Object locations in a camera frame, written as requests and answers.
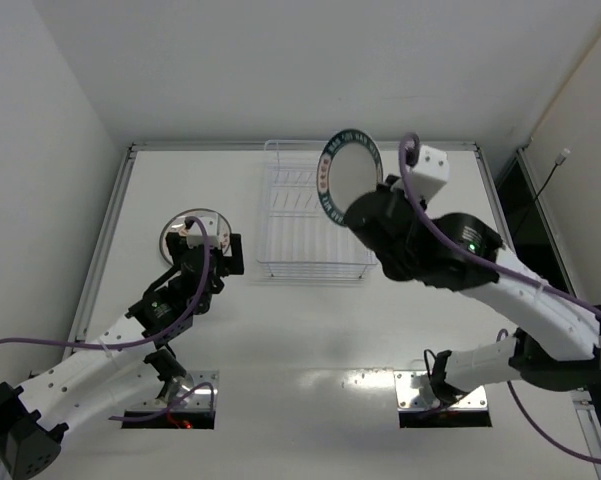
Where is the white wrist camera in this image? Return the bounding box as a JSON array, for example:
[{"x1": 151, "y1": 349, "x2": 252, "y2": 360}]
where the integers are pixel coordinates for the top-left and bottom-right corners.
[
  {"x1": 185, "y1": 215, "x2": 221, "y2": 249},
  {"x1": 407, "y1": 145, "x2": 450, "y2": 204}
]

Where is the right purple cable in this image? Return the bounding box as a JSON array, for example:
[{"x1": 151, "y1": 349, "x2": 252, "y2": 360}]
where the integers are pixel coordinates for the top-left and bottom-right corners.
[{"x1": 398, "y1": 131, "x2": 601, "y2": 467}]

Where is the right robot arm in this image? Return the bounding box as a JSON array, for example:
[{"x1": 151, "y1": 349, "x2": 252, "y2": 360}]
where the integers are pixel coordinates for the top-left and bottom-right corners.
[{"x1": 344, "y1": 183, "x2": 601, "y2": 405}]

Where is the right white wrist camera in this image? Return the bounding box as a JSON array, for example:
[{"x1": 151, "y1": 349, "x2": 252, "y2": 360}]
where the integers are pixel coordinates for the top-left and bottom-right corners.
[{"x1": 407, "y1": 145, "x2": 450, "y2": 204}]

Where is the aluminium frame rail left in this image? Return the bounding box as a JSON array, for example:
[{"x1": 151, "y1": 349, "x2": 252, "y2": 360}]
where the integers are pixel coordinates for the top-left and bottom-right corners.
[{"x1": 69, "y1": 144, "x2": 136, "y2": 342}]

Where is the aluminium frame rail right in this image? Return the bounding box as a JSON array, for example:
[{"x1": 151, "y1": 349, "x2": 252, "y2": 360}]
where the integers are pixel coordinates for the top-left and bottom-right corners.
[{"x1": 473, "y1": 142, "x2": 516, "y2": 252}]

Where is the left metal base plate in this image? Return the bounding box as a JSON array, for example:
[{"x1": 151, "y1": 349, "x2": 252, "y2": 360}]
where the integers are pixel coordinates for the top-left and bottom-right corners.
[{"x1": 125, "y1": 370, "x2": 220, "y2": 414}]

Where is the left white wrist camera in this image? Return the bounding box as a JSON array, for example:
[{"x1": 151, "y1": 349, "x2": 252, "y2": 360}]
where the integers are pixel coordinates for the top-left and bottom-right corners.
[{"x1": 185, "y1": 215, "x2": 221, "y2": 249}]

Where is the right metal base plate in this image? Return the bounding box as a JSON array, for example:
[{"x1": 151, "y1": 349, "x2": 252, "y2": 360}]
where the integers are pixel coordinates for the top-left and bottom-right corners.
[{"x1": 394, "y1": 370, "x2": 489, "y2": 414}]

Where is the metal base plate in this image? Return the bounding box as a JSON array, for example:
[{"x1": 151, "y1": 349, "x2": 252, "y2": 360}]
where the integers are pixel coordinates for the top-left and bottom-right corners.
[
  {"x1": 125, "y1": 370, "x2": 220, "y2": 414},
  {"x1": 394, "y1": 370, "x2": 489, "y2": 414}
]

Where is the black cable white plug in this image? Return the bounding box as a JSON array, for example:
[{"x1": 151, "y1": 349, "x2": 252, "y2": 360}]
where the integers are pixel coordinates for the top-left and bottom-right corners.
[{"x1": 512, "y1": 148, "x2": 571, "y2": 239}]

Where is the green rim lettered plate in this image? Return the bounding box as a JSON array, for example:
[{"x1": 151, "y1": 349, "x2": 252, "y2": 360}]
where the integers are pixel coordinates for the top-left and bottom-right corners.
[{"x1": 316, "y1": 128, "x2": 383, "y2": 227}]

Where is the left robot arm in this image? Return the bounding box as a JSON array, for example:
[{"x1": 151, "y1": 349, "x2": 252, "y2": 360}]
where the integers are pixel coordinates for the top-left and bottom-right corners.
[{"x1": 0, "y1": 232, "x2": 244, "y2": 479}]

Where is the white wire dish rack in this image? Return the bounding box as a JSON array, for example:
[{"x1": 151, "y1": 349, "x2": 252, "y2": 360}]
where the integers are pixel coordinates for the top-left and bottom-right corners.
[{"x1": 256, "y1": 139, "x2": 378, "y2": 284}]

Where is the aluminium frame rail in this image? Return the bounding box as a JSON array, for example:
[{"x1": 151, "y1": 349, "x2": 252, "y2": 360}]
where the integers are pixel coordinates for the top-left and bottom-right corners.
[
  {"x1": 69, "y1": 144, "x2": 136, "y2": 342},
  {"x1": 473, "y1": 142, "x2": 516, "y2": 252}
]

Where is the sunburst pattern plate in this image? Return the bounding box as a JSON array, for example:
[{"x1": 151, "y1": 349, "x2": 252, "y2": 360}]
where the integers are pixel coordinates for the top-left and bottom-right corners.
[{"x1": 159, "y1": 208, "x2": 232, "y2": 265}]

